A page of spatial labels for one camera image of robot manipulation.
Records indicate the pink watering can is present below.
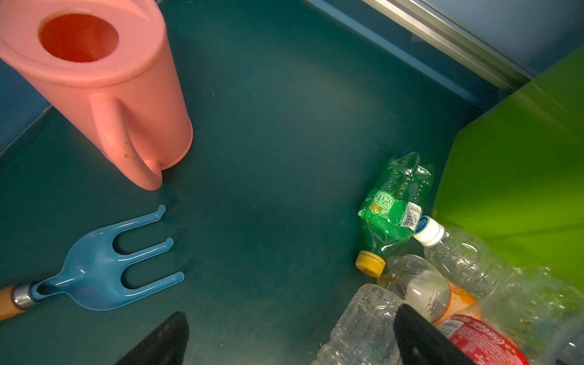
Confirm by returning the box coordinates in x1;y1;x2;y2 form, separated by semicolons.
1;1;193;191

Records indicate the aluminium back rail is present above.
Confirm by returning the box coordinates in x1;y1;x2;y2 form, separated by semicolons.
364;0;535;93

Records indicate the orange label bottle orange cap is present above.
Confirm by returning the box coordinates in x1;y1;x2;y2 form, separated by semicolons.
377;254;477;327

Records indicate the Coca-Cola bottle red label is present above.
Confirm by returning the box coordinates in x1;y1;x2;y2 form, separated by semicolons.
438;270;583;364

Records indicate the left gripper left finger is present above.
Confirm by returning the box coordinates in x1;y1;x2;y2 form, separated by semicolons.
116;312;189;365

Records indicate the Pocari Sweat bottle blue label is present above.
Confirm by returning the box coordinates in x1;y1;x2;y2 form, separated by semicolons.
313;284;404;365

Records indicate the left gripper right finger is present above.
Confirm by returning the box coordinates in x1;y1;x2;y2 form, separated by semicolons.
393;304;475;365

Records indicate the blue garden fork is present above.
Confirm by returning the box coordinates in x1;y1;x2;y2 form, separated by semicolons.
1;205;185;321

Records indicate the green bin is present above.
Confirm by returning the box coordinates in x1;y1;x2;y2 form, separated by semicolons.
432;49;583;287

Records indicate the clear bottle white cap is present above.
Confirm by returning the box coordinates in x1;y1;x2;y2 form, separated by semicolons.
412;215;584;329

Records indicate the crushed green bottle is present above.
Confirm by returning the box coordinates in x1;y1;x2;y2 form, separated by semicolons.
355;152;434;278

